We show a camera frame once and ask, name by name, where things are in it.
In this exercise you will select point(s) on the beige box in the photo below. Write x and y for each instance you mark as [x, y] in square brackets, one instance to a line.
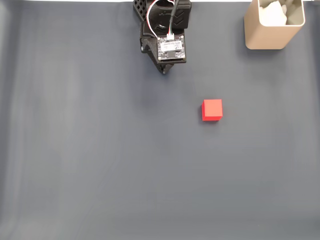
[265, 37]

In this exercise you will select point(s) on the white crumpled cloth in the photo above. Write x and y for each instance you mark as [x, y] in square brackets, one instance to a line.
[271, 13]

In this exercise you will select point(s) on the camera circuit board on mount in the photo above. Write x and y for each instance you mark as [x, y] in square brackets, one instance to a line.
[171, 47]

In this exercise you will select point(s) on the red cube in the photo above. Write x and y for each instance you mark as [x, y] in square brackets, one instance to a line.
[212, 110]

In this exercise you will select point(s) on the blue-grey table mat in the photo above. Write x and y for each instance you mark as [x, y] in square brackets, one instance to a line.
[100, 150]

